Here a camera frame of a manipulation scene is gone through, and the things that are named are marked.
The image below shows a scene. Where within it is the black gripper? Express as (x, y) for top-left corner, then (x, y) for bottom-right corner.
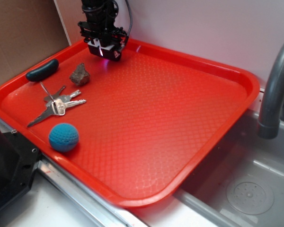
(78, 21), (128, 61)

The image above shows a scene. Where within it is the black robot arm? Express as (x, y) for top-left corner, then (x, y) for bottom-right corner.
(78, 0), (130, 61)

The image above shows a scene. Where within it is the brown grey rock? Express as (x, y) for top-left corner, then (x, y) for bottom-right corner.
(69, 63), (90, 87)

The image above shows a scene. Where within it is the silver key bunch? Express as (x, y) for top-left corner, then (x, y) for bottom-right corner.
(27, 82), (87, 128)

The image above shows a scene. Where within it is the dark green toy cucumber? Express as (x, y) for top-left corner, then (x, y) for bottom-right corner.
(26, 59), (59, 82)

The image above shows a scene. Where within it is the brown cardboard panel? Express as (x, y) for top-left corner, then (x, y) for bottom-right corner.
(0, 0), (99, 93)

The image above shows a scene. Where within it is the blue foam golf ball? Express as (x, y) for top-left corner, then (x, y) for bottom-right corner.
(49, 123), (79, 153)

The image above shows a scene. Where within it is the black box with screws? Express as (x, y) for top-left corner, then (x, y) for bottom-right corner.
(0, 131), (41, 212)

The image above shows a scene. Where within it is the grey sink faucet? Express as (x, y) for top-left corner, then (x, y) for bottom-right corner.
(257, 44), (284, 139)

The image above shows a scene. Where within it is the grey plastic sink basin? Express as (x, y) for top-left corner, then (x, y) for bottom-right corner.
(174, 111), (284, 227)

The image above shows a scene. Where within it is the black cable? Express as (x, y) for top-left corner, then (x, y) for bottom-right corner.
(124, 0), (134, 37)

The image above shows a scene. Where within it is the silver metal rail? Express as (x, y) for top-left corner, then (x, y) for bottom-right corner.
(0, 111), (142, 227)

